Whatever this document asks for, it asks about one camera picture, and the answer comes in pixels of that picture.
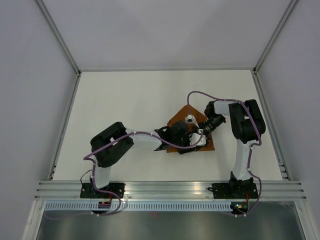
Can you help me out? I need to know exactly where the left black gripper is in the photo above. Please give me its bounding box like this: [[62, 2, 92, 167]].
[[172, 131, 197, 155]]

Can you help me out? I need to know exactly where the orange-brown cloth napkin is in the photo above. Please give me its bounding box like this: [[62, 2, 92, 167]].
[[167, 105, 215, 153]]

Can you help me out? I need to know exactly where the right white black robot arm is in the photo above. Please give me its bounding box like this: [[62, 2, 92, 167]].
[[199, 99, 266, 199]]

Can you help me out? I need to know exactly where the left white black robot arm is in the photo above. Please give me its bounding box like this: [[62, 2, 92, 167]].
[[86, 121, 203, 198]]

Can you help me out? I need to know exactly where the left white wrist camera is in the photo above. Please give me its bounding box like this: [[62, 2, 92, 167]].
[[189, 130, 207, 147]]

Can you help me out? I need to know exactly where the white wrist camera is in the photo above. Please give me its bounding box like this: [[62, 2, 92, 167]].
[[189, 130, 207, 147], [185, 114, 198, 126]]

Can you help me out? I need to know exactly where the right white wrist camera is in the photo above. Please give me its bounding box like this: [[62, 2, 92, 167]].
[[185, 114, 198, 126]]

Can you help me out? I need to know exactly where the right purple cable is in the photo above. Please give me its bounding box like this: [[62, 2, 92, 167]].
[[187, 90, 263, 218]]

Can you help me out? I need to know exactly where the purple cable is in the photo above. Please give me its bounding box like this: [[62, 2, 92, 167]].
[[187, 90, 263, 218], [44, 128, 204, 221]]

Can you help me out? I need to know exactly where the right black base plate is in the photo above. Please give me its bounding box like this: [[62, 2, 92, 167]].
[[208, 183, 259, 200]]

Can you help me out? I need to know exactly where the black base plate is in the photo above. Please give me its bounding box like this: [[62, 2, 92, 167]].
[[208, 183, 259, 200], [80, 182, 125, 199]]

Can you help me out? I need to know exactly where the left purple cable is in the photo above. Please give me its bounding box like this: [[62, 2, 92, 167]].
[[44, 128, 204, 221]]

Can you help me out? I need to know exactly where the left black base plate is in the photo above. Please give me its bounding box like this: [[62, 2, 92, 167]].
[[80, 182, 125, 199]]

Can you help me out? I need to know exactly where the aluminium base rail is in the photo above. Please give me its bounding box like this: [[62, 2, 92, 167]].
[[34, 180, 307, 201]]

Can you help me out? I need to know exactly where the right aluminium frame post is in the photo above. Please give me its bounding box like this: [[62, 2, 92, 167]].
[[251, 0, 300, 75]]

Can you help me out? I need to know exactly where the aluminium frame post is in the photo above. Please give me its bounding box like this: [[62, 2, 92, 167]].
[[33, 0, 81, 76], [251, 0, 300, 75]]

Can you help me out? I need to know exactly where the white slotted cable duct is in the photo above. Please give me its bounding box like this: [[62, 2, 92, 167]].
[[45, 201, 232, 212]]

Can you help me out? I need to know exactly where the left aluminium frame post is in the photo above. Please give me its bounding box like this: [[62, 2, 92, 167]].
[[33, 0, 81, 76]]

